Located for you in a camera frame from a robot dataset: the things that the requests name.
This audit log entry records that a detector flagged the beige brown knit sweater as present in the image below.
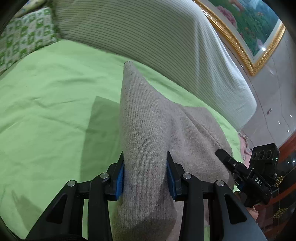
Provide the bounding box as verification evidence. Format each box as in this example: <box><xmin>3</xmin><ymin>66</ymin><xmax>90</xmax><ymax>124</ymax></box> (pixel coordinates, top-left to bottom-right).
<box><xmin>111</xmin><ymin>61</ymin><xmax>234</xmax><ymax>240</ymax></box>

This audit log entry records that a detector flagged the person's right hand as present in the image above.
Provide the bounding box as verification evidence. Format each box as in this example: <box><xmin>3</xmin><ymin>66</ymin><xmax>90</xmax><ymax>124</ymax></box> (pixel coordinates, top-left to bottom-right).
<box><xmin>246</xmin><ymin>206</ymin><xmax>259</xmax><ymax>220</ymax></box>

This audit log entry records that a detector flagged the pink cloth at bed edge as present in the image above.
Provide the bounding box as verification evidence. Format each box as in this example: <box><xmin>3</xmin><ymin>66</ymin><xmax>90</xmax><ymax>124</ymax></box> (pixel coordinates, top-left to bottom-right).
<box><xmin>238</xmin><ymin>133</ymin><xmax>252</xmax><ymax>161</ymax></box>

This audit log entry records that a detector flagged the dark red wooden cabinet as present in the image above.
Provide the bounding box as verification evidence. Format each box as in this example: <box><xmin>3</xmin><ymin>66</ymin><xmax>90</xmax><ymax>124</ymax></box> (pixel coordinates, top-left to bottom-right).
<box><xmin>256</xmin><ymin>133</ymin><xmax>295</xmax><ymax>240</ymax></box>

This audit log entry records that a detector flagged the light green bed sheet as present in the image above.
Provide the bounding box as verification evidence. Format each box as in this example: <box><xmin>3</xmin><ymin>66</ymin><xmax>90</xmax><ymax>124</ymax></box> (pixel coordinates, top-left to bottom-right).
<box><xmin>0</xmin><ymin>39</ymin><xmax>243</xmax><ymax>241</ymax></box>

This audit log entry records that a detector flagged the white striped bolster headboard cushion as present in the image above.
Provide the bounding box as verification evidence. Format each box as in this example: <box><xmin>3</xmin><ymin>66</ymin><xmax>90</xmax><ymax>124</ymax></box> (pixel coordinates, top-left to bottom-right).
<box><xmin>49</xmin><ymin>1</ymin><xmax>257</xmax><ymax>130</ymax></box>

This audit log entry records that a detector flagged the gold framed landscape painting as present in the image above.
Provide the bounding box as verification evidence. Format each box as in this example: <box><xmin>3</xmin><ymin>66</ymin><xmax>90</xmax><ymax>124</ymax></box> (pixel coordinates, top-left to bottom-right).
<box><xmin>195</xmin><ymin>0</ymin><xmax>286</xmax><ymax>76</ymax></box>

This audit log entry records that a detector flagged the green white patterned pillow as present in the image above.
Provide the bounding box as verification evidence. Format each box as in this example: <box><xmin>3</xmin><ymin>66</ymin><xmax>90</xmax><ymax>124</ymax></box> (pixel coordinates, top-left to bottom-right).
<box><xmin>1</xmin><ymin>7</ymin><xmax>59</xmax><ymax>73</ymax></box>

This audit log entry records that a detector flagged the yellow floral quilt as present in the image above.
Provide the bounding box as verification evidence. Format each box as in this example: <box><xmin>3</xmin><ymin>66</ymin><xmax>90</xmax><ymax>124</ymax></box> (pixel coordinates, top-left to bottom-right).
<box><xmin>21</xmin><ymin>0</ymin><xmax>47</xmax><ymax>12</ymax></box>

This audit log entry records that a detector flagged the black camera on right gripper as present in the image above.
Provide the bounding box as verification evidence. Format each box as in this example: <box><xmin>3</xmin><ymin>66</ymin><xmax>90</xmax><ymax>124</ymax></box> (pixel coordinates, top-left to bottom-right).
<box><xmin>249</xmin><ymin>143</ymin><xmax>280</xmax><ymax>179</ymax></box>

